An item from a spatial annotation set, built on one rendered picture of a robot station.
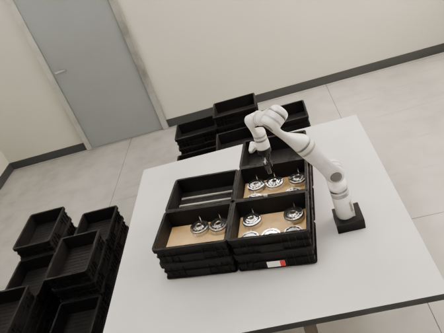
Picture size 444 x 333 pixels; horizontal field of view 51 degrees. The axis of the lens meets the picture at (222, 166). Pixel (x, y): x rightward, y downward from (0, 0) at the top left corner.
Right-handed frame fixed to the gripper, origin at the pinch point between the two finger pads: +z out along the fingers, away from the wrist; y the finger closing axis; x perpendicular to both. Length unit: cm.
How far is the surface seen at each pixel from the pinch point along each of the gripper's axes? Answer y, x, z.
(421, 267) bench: -55, -65, 29
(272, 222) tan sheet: -28.6, 0.4, 14.6
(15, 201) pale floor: 156, 329, 92
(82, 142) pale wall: 246, 275, 82
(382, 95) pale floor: 239, -78, 97
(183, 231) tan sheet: -27, 51, 14
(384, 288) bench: -65, -49, 29
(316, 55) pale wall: 291, -19, 59
